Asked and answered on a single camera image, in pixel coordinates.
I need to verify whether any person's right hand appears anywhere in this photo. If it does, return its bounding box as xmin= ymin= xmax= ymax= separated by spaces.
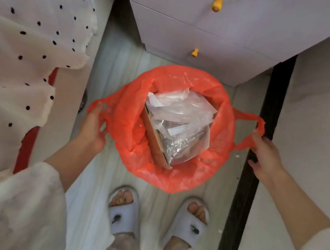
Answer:
xmin=245 ymin=129 xmax=291 ymax=183

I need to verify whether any person's left hand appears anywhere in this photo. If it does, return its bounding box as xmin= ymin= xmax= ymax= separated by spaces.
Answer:
xmin=75 ymin=100 xmax=112 ymax=156

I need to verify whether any orange plastic bag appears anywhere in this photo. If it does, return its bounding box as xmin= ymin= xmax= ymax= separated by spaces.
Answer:
xmin=78 ymin=55 xmax=272 ymax=204

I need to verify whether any person's right forearm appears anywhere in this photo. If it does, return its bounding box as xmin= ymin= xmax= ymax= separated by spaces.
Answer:
xmin=253 ymin=167 xmax=330 ymax=250

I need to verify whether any person's left forearm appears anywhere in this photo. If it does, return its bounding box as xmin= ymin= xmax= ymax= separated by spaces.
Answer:
xmin=0 ymin=126 xmax=104 ymax=250

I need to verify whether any brown cardboard box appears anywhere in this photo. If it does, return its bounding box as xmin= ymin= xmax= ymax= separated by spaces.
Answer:
xmin=135 ymin=103 xmax=181 ymax=170

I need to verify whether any clear plastic wrapping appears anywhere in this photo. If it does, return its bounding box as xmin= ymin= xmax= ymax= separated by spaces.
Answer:
xmin=138 ymin=84 xmax=220 ymax=170

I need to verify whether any white polka dot bedsheet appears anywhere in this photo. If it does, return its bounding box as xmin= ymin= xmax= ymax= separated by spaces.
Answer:
xmin=0 ymin=0 xmax=101 ymax=209

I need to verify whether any person's right slipper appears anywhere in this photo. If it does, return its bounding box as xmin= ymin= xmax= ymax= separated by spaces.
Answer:
xmin=161 ymin=193 xmax=212 ymax=250

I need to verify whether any person's slipper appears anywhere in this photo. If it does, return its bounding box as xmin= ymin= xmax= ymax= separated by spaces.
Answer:
xmin=104 ymin=184 xmax=146 ymax=241
xmin=161 ymin=193 xmax=212 ymax=250

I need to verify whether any person's left slipper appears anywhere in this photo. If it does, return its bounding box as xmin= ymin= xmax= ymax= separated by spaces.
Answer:
xmin=104 ymin=184 xmax=146 ymax=241

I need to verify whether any white drawer cabinet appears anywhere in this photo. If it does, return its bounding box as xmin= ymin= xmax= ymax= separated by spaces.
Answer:
xmin=112 ymin=0 xmax=330 ymax=99

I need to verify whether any large yellow drawer knob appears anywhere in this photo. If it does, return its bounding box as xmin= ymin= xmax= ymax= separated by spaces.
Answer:
xmin=211 ymin=0 xmax=224 ymax=13

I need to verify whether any dark door frame strip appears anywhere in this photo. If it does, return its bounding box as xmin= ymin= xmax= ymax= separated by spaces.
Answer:
xmin=213 ymin=48 xmax=298 ymax=250

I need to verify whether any red bed frame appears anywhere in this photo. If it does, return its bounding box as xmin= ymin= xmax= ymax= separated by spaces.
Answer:
xmin=13 ymin=64 xmax=60 ymax=179

